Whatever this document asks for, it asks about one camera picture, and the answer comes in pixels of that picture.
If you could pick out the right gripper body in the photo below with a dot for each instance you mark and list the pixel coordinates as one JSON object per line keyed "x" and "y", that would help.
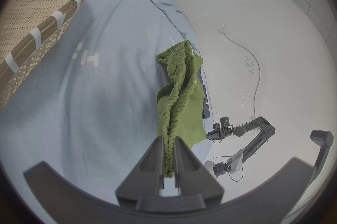
{"x": 216, "y": 135}

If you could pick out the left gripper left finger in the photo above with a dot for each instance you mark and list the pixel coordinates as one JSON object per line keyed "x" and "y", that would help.
{"x": 147, "y": 173}

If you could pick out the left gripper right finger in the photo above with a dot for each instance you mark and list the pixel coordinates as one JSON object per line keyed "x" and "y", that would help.
{"x": 192, "y": 173}

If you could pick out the green shorts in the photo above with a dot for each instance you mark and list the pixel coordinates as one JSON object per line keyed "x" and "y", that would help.
{"x": 189, "y": 101}

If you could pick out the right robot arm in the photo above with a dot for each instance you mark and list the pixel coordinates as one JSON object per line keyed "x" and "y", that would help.
{"x": 259, "y": 136}

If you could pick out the bed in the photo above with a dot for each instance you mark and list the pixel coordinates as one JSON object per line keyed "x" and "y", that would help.
{"x": 105, "y": 101}

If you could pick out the round woven basket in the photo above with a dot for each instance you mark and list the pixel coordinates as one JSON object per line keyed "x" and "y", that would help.
{"x": 34, "y": 20}

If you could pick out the dark blue T-shirt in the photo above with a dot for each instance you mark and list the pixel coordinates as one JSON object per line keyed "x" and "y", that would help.
{"x": 205, "y": 109}

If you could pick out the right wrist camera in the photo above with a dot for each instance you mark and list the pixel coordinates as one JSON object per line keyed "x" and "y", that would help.
{"x": 224, "y": 123}

